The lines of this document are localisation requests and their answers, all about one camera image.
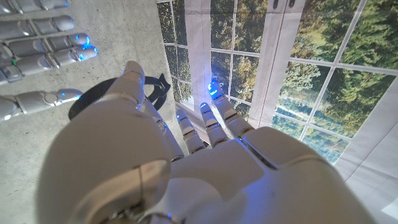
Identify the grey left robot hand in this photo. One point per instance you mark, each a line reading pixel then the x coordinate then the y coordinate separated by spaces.
pixel 155 174

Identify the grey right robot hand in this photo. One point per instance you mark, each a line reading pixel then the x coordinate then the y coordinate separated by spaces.
pixel 31 46

